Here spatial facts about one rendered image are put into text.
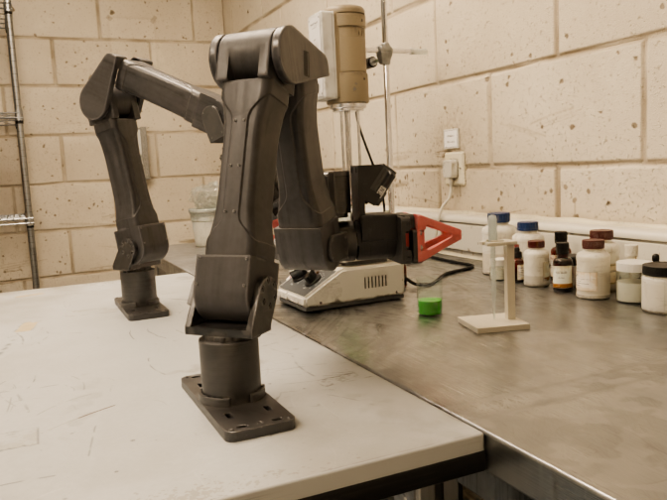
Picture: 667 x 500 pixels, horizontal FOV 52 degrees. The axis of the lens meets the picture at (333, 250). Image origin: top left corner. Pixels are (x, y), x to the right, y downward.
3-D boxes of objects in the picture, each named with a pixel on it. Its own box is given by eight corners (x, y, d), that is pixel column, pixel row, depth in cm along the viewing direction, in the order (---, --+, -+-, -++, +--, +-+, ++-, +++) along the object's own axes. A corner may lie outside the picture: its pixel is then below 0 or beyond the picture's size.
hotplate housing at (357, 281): (305, 314, 116) (303, 267, 115) (277, 302, 128) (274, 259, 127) (417, 298, 125) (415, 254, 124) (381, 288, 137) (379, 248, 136)
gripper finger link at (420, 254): (448, 208, 103) (387, 212, 101) (466, 211, 96) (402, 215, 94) (449, 254, 103) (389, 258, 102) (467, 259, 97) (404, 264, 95)
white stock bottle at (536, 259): (527, 288, 130) (527, 242, 128) (520, 283, 134) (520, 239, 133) (553, 286, 129) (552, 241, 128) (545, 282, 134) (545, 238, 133)
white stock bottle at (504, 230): (512, 276, 143) (511, 213, 141) (478, 275, 146) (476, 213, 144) (520, 271, 149) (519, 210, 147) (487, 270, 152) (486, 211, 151)
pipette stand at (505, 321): (477, 333, 97) (475, 244, 96) (457, 321, 105) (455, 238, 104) (530, 328, 99) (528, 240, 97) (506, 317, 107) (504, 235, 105)
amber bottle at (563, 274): (555, 288, 128) (555, 240, 127) (575, 289, 126) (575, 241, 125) (551, 292, 125) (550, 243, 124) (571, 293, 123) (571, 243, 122)
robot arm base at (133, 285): (147, 259, 137) (110, 263, 134) (167, 271, 119) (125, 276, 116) (150, 298, 138) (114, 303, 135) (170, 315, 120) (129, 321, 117)
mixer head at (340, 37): (322, 109, 158) (316, 0, 155) (304, 113, 168) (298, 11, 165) (377, 109, 164) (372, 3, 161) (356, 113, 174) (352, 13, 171)
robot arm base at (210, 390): (232, 311, 83) (175, 318, 80) (294, 347, 65) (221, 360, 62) (237, 375, 84) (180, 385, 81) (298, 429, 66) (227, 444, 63)
